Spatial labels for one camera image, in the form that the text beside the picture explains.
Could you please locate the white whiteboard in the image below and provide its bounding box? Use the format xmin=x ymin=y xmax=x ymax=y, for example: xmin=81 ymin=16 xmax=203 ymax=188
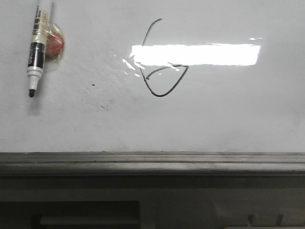
xmin=0 ymin=0 xmax=305 ymax=152

